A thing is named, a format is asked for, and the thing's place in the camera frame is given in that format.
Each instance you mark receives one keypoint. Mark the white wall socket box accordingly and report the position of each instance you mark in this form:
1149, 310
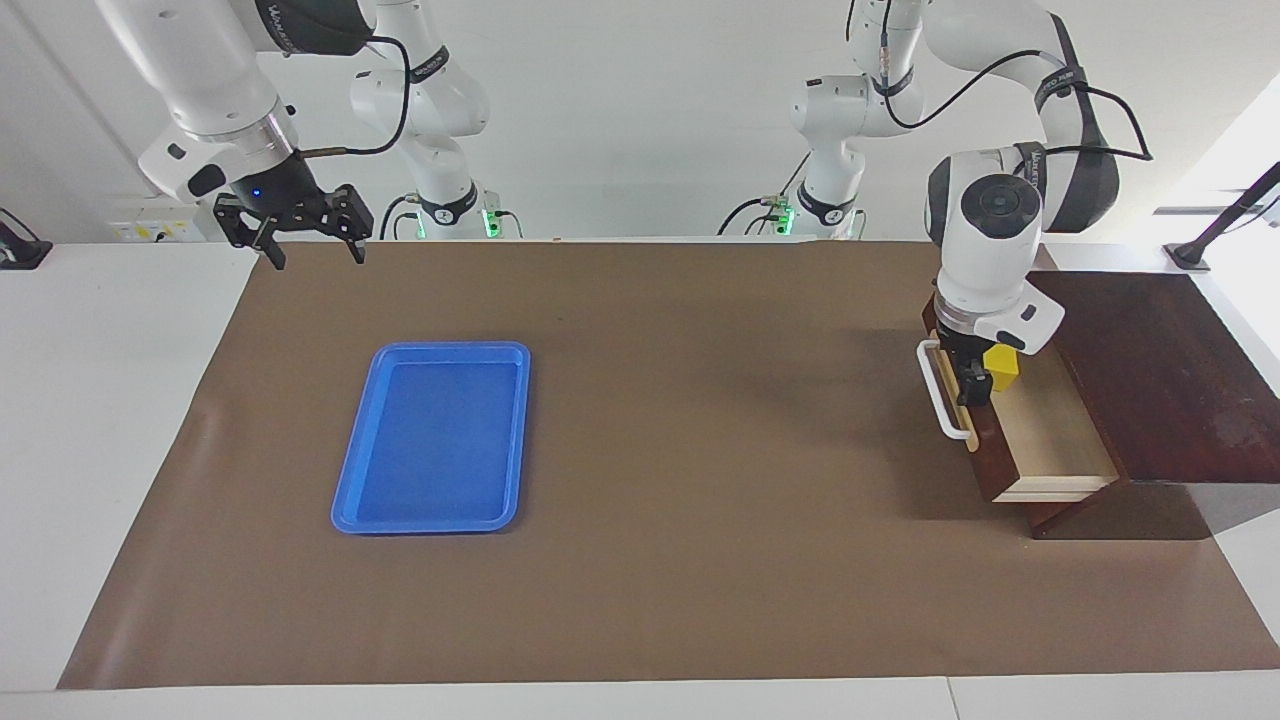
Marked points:
160, 220

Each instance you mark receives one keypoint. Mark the dark wooden cabinet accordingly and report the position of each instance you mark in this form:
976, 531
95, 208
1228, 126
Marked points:
1170, 380

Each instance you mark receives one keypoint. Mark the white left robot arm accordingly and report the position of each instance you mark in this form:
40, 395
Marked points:
985, 260

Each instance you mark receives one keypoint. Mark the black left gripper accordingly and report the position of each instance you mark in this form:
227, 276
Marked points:
962, 350

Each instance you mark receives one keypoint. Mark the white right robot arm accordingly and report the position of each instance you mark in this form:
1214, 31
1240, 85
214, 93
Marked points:
200, 60

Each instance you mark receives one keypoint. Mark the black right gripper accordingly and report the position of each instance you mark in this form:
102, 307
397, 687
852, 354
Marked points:
275, 190

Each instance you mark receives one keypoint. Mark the black mount bracket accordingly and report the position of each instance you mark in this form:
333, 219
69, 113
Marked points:
20, 255

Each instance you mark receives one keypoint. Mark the yellow block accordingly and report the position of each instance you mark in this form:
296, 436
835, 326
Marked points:
1005, 370

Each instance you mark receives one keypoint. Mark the black camera stand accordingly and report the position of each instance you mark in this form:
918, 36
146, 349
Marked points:
1190, 255

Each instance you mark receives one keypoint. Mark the blue plastic tray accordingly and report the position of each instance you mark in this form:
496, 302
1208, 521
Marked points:
430, 440

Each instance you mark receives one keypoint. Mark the brown table mat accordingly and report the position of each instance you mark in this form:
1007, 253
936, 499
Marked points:
700, 550

